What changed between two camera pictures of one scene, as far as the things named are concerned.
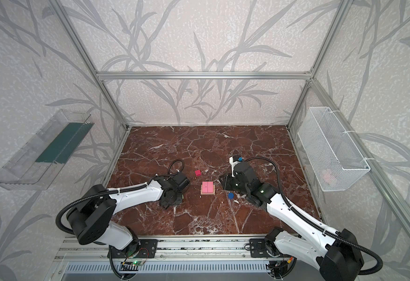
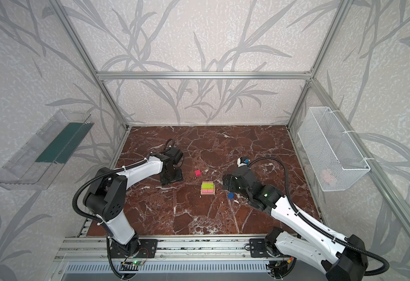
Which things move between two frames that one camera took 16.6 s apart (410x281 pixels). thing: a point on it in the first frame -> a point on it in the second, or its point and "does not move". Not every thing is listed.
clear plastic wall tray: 36,167 does not move
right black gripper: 231,181 does not move
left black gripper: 173,199 -> 171,177
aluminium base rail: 164,248 does not move
